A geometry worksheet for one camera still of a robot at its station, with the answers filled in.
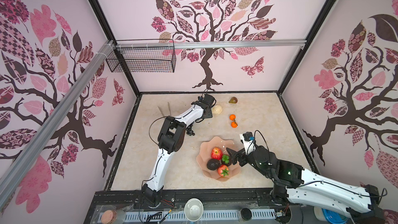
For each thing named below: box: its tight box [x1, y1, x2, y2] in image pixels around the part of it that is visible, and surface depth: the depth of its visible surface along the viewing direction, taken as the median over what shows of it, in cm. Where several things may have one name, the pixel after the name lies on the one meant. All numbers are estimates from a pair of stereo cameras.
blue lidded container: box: [313, 206, 349, 224], surface depth 62 cm
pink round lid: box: [101, 209, 118, 224], surface depth 62 cm
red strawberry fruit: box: [217, 164, 230, 177], surface depth 79 cm
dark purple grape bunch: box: [185, 123, 196, 137], surface depth 98 cm
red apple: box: [210, 146, 224, 161], surface depth 84 cm
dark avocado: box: [206, 158, 221, 171], surface depth 80 cm
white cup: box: [183, 198, 205, 222], surface depth 70 cm
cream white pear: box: [211, 104, 223, 115], surface depth 106 cm
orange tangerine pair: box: [229, 114, 238, 129], surface depth 105 cm
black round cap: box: [240, 207, 253, 221], surface depth 63 cm
